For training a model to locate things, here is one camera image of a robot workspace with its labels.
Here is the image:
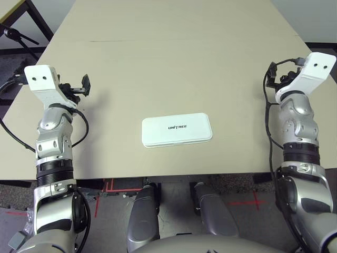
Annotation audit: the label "black tripod stand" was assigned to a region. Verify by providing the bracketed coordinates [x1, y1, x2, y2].
[0, 22, 41, 61]

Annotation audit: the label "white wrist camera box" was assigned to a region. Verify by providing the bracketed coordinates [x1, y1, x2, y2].
[275, 52, 337, 105]
[23, 65, 80, 109]

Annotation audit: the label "black table crossbeam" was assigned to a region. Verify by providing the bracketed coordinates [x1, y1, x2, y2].
[143, 173, 211, 185]

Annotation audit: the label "grey robot torso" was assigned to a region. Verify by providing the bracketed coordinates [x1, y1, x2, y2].
[131, 233, 288, 253]

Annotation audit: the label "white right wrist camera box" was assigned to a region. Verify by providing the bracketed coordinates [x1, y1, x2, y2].
[275, 52, 337, 105]

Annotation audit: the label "crumpled clear plastic bag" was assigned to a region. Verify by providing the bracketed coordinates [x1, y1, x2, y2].
[24, 207, 37, 236]

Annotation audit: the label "grey robot left leg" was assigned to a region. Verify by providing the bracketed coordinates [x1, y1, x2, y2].
[127, 184, 162, 248]

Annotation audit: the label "grey floor bracket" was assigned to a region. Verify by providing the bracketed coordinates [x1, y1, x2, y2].
[101, 190, 138, 199]

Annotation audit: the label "black table foot bar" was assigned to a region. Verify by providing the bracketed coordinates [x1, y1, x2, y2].
[252, 172, 273, 184]
[0, 179, 36, 187]

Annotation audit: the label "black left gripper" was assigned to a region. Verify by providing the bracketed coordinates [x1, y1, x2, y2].
[59, 74, 92, 105]

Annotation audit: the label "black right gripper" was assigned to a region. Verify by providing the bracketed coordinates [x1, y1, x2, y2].
[265, 62, 302, 89]

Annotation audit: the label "grey robot right leg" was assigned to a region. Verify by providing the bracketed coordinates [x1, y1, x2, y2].
[193, 181, 240, 237]

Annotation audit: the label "white plastic pencil case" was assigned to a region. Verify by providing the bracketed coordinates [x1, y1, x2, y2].
[141, 112, 214, 149]

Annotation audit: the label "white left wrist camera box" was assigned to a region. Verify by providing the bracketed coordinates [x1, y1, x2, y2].
[23, 65, 80, 109]

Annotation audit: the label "grey robot leg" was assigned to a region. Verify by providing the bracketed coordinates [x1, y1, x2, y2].
[127, 184, 162, 248]
[193, 181, 240, 237]

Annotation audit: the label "red floor tape lines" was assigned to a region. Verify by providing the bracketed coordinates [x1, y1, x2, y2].
[94, 178, 140, 218]

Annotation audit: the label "tan table with black frame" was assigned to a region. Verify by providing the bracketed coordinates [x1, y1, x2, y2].
[0, 0, 55, 44]

